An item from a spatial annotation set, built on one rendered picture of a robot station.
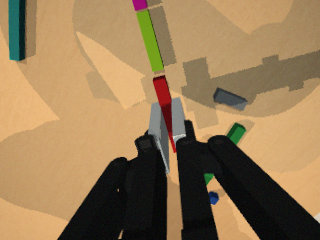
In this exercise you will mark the small blue block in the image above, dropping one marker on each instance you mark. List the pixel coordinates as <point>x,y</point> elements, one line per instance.
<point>214,198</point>

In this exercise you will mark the grey rectangular block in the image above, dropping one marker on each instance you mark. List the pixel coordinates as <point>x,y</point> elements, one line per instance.
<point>230,99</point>

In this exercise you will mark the turquoise rod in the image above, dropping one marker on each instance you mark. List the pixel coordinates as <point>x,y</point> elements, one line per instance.
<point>16,23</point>

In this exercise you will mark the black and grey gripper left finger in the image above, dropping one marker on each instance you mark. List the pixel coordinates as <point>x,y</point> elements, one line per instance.
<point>143,213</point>

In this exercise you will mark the magenta rod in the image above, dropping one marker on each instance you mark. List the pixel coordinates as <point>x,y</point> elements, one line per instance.
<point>139,4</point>

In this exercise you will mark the dark red rod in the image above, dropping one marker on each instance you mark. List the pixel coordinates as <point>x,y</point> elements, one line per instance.
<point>164,98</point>

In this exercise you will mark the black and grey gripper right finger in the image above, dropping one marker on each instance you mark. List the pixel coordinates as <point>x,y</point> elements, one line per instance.
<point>270,211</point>

